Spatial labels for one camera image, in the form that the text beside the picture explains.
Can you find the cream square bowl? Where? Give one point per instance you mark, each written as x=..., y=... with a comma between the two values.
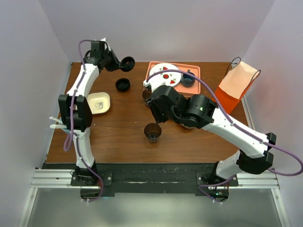
x=99, y=103

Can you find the pink serving tray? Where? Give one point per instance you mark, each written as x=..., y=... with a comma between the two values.
x=185, y=91

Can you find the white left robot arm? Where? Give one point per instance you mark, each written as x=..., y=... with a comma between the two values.
x=75, y=111

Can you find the orange paper bag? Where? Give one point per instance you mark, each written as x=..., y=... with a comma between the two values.
x=238, y=78

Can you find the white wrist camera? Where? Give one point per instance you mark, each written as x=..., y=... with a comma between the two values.
x=106, y=45
x=152, y=83

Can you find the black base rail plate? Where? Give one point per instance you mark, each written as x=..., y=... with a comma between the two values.
x=114, y=178

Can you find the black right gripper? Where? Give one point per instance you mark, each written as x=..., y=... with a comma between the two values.
x=153, y=106

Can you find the light blue straw cup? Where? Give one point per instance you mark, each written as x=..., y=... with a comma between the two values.
x=67, y=131

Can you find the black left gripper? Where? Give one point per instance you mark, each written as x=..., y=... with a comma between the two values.
x=116, y=65

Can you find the white watermelon pattern plate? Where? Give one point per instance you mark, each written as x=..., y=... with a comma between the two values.
x=167, y=72

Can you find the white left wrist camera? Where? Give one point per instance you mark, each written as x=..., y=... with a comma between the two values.
x=106, y=45

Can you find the dark blue ceramic mug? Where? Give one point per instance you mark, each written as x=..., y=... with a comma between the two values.
x=186, y=80

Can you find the wrapped white straw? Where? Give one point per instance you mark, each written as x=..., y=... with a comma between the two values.
x=57, y=126
x=56, y=120

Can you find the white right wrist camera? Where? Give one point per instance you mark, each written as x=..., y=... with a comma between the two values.
x=152, y=83

